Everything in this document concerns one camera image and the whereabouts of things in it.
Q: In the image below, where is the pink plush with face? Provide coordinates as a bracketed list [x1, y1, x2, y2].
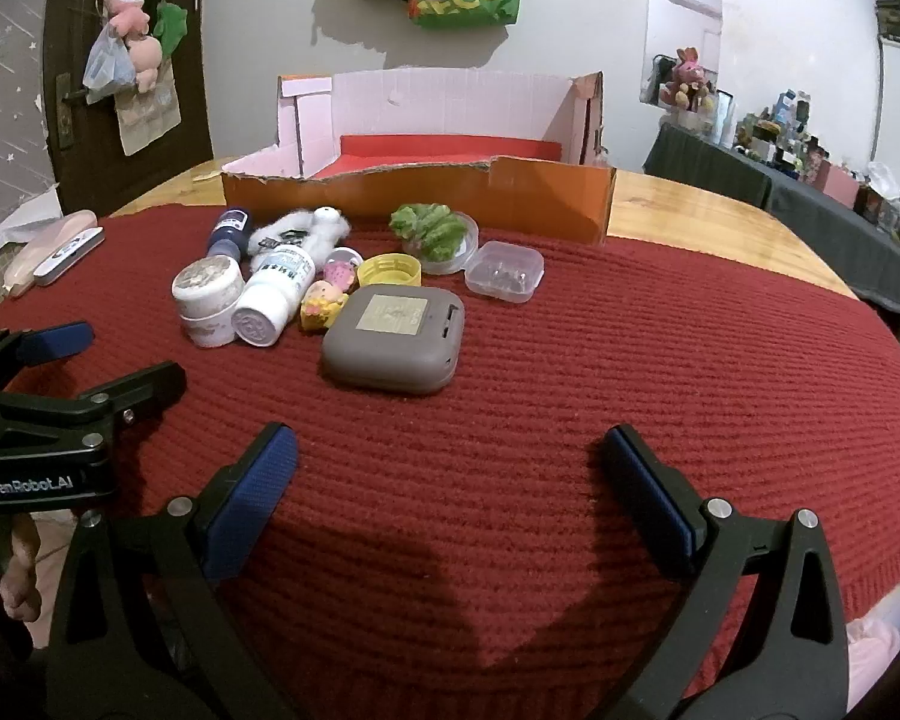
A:
[109, 0, 151, 38]

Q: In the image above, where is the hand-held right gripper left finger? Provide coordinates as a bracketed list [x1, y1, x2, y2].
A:
[45, 422, 301, 720]

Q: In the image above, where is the clutter of bottles and boxes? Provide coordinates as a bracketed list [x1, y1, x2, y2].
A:
[731, 90, 900, 256]

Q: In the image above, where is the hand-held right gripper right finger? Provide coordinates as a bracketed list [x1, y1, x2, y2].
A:
[596, 424, 852, 720]

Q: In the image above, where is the small yellow toy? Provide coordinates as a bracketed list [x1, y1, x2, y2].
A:
[300, 281, 350, 335]

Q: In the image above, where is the grey square case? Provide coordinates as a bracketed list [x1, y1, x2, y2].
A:
[321, 283, 466, 395]

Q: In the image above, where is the pink bunny plush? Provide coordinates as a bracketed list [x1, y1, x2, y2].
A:
[660, 47, 713, 110]

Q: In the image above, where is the dark covered side table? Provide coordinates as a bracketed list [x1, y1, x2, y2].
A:
[643, 120, 900, 316]

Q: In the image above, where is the orange cardboard box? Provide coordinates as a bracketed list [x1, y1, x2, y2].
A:
[221, 71, 617, 245]

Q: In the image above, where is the clear plastic bag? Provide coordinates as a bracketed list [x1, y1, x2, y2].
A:
[82, 26, 136, 102]

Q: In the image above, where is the white fluffy toy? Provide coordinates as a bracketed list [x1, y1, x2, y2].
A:
[246, 206, 355, 271]

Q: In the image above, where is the green plush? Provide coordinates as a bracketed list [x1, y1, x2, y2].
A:
[154, 0, 190, 61]

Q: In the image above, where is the clear plastic small box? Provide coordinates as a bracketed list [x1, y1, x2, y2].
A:
[463, 240, 547, 305]

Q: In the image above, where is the white cream jar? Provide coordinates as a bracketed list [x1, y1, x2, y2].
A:
[171, 255, 247, 350]

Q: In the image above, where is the green fuzzy toy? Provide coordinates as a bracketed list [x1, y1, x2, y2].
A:
[388, 201, 472, 260]

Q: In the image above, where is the brown paper bag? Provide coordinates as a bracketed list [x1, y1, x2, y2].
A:
[112, 67, 185, 158]

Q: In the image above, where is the plain pink plush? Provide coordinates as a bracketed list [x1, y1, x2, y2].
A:
[131, 37, 166, 95]

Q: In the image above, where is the pink cloth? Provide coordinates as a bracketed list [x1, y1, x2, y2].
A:
[847, 619, 900, 700]

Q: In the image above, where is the white plastic sheet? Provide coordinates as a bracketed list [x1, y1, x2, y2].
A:
[0, 187, 61, 271]

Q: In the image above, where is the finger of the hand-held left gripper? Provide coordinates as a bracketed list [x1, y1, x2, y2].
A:
[0, 321, 95, 395]
[0, 360, 188, 460]

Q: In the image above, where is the white pill bottle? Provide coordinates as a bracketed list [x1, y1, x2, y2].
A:
[231, 246, 317, 348]

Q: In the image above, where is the person's left hand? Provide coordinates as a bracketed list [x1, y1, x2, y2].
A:
[0, 514, 47, 625]

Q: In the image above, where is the white flat device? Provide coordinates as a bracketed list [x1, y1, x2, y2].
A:
[34, 229, 107, 287]

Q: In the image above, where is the yellow lid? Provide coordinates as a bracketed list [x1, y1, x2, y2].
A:
[356, 253, 425, 290]

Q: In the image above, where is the wall mirror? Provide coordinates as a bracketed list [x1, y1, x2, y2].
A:
[641, 0, 725, 110]

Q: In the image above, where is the dark blue bottle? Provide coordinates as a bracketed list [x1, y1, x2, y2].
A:
[206, 208, 254, 260]

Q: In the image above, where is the pink toy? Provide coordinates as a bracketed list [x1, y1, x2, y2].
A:
[321, 247, 365, 290]

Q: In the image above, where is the red knitted cloth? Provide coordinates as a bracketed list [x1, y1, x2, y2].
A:
[0, 199, 900, 706]

